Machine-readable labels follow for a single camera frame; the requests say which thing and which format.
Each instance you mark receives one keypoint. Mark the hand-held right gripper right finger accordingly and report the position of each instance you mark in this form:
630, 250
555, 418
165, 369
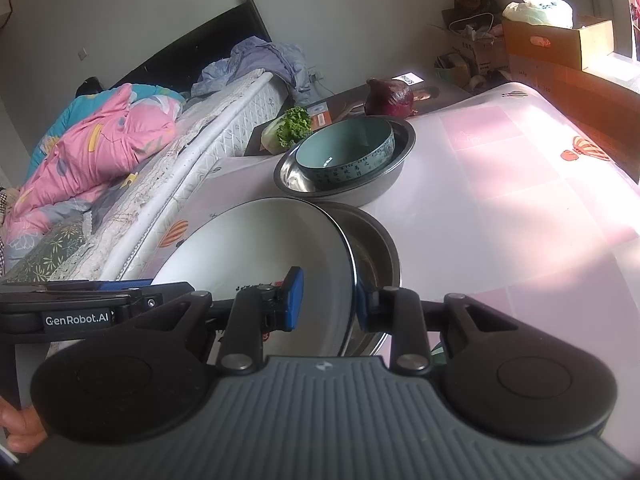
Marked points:
365, 310

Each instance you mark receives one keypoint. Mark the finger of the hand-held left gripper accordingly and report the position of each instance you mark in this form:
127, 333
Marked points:
150, 302
120, 286

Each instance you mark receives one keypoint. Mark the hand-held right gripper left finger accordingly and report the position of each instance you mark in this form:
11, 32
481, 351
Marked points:
292, 300

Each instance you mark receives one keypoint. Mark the shallow steel plate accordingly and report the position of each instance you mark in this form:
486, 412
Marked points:
372, 250

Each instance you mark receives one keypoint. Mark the white ceramic plate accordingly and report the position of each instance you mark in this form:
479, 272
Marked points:
240, 245

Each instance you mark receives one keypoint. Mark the teal ceramic bowl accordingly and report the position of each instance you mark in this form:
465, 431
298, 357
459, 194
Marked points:
345, 172

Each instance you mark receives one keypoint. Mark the person's left hand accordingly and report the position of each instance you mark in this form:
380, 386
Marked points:
20, 427

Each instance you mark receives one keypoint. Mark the green floral pillow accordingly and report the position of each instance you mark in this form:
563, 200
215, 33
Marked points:
45, 255

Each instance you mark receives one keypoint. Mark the pink and blue quilt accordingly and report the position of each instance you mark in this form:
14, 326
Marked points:
100, 150

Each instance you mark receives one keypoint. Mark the pink printed tablecloth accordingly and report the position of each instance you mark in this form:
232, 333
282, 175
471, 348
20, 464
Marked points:
500, 210

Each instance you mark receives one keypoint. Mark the white quilted mattress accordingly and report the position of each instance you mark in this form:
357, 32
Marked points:
200, 135

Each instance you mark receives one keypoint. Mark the napa cabbage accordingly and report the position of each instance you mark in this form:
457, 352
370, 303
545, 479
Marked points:
292, 127

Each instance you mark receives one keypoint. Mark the orange printed card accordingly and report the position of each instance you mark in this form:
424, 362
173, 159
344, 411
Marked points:
318, 115

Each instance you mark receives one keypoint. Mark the dark cloth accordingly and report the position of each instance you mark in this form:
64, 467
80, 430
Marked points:
89, 86

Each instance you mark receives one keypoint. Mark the red onion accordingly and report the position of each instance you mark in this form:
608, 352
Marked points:
390, 97

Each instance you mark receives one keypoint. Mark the grey-blue clothes pile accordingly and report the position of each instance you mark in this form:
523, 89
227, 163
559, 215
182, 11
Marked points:
260, 60

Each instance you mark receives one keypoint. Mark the black bed headboard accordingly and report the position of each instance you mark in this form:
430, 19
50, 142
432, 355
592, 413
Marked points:
200, 45

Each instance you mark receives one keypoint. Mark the open cardboard box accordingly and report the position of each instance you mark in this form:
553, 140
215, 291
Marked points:
480, 55

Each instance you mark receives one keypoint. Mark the orange cardboard box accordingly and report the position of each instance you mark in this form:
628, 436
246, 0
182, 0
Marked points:
550, 45

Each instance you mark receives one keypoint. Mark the white plastic bag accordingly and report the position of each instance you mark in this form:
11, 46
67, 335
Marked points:
537, 10

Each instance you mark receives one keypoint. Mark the pink hanging garment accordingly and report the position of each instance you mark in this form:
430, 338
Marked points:
632, 5

